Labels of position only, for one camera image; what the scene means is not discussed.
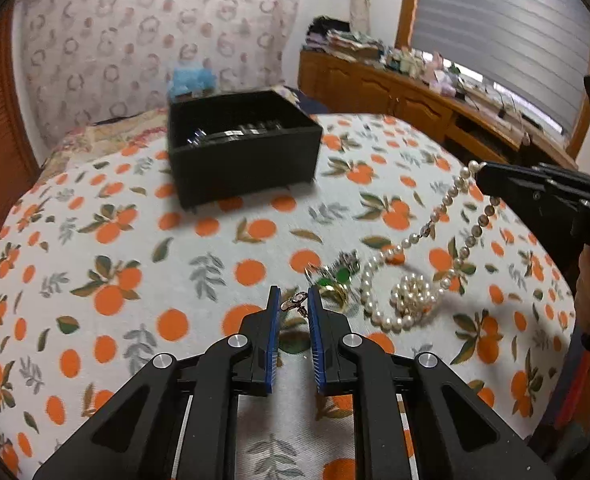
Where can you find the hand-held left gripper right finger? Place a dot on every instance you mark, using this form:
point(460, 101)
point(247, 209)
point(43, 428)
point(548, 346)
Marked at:
point(316, 340)

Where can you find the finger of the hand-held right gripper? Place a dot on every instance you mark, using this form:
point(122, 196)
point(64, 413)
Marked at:
point(520, 187)
point(570, 180)

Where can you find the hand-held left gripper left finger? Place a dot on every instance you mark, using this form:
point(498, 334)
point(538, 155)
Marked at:
point(273, 340)

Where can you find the black box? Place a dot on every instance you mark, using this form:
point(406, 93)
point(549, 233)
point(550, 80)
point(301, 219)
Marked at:
point(245, 165)

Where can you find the silver bangle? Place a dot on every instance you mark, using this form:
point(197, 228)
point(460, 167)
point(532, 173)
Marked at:
point(247, 130)

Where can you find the orange fruit print cloth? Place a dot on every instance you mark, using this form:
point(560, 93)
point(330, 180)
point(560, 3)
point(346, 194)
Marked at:
point(150, 285)

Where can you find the grey window blind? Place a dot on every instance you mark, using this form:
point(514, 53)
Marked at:
point(500, 35)

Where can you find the row of cosmetic bottles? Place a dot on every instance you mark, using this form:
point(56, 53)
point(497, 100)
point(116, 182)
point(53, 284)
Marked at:
point(415, 62)

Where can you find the wooden cabinet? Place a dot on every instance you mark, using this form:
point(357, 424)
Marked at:
point(365, 90)

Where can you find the dark blue bedsheet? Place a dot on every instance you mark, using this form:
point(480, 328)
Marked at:
point(310, 102)

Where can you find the pile of folded clothes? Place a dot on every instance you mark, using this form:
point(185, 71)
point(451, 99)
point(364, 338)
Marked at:
point(347, 40)

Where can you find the blue plush toy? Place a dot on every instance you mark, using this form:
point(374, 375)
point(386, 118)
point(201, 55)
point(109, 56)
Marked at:
point(192, 80)

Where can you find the wooden window frame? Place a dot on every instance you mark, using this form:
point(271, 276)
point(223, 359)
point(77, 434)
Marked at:
point(406, 0)

